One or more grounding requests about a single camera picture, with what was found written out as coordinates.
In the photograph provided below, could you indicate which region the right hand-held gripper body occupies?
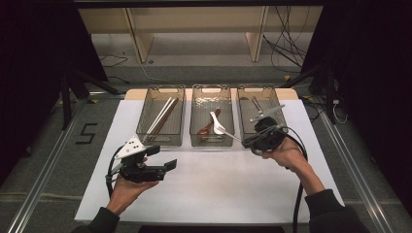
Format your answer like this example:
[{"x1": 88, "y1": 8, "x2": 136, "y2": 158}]
[{"x1": 250, "y1": 104, "x2": 290, "y2": 155}]

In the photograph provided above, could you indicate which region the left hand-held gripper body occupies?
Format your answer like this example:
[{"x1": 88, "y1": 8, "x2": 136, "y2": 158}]
[{"x1": 114, "y1": 135, "x2": 168, "y2": 184}]

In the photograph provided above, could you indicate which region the metal fork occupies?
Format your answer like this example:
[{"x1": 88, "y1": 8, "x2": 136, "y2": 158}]
[{"x1": 217, "y1": 125, "x2": 244, "y2": 144}]

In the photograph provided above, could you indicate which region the smoky clear plastic bin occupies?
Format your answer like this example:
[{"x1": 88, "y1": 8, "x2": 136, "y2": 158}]
[
  {"x1": 189, "y1": 83, "x2": 235, "y2": 148},
  {"x1": 135, "y1": 84, "x2": 187, "y2": 148},
  {"x1": 236, "y1": 84, "x2": 290, "y2": 147}
]

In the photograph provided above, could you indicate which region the metal table knife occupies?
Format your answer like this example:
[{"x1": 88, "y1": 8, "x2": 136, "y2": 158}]
[{"x1": 251, "y1": 95, "x2": 265, "y2": 117}]

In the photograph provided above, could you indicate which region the white ceramic spoon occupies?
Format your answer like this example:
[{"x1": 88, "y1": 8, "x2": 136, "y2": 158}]
[{"x1": 208, "y1": 111, "x2": 226, "y2": 136}]

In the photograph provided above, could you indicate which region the brown wooden spoon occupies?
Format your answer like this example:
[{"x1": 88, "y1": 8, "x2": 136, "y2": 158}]
[{"x1": 196, "y1": 107, "x2": 222, "y2": 137}]

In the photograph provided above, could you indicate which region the person's right hand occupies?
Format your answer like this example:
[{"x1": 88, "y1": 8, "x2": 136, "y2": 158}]
[{"x1": 261, "y1": 137, "x2": 309, "y2": 173}]

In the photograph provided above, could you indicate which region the person's left hand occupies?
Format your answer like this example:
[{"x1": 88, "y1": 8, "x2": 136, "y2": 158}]
[{"x1": 106, "y1": 156, "x2": 159, "y2": 216}]

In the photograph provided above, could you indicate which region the black metal stand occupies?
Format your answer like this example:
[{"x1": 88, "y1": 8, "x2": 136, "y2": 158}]
[
  {"x1": 281, "y1": 48, "x2": 338, "y2": 125},
  {"x1": 59, "y1": 66, "x2": 122, "y2": 130}
]

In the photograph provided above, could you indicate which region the light wooden desk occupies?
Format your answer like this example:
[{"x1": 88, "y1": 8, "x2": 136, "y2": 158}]
[{"x1": 77, "y1": 6, "x2": 325, "y2": 64}]

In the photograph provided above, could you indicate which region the black curtain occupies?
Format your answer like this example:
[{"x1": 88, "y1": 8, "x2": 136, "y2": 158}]
[
  {"x1": 0, "y1": 0, "x2": 108, "y2": 185},
  {"x1": 300, "y1": 0, "x2": 412, "y2": 208}
]

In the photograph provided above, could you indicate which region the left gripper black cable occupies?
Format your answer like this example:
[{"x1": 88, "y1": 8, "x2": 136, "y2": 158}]
[{"x1": 105, "y1": 145, "x2": 126, "y2": 198}]

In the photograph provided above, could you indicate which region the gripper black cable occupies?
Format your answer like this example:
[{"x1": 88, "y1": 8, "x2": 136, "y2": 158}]
[
  {"x1": 105, "y1": 145, "x2": 126, "y2": 198},
  {"x1": 281, "y1": 125, "x2": 309, "y2": 233}
]

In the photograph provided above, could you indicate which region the white floor cable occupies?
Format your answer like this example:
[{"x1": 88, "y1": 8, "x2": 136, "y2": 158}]
[{"x1": 139, "y1": 61, "x2": 169, "y2": 83}]

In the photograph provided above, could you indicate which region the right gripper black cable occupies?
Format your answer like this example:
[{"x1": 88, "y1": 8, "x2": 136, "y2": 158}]
[{"x1": 281, "y1": 125, "x2": 309, "y2": 233}]

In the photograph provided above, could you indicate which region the bundle of black cables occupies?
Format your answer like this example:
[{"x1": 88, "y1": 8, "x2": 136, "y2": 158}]
[{"x1": 261, "y1": 6, "x2": 312, "y2": 74}]

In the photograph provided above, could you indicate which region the thin black floor cable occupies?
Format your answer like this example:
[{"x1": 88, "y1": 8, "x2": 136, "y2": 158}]
[{"x1": 98, "y1": 53, "x2": 130, "y2": 83}]

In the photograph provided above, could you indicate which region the aluminium floor rail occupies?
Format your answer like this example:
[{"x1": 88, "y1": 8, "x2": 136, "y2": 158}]
[
  {"x1": 319, "y1": 110, "x2": 395, "y2": 233},
  {"x1": 6, "y1": 91, "x2": 127, "y2": 233}
]

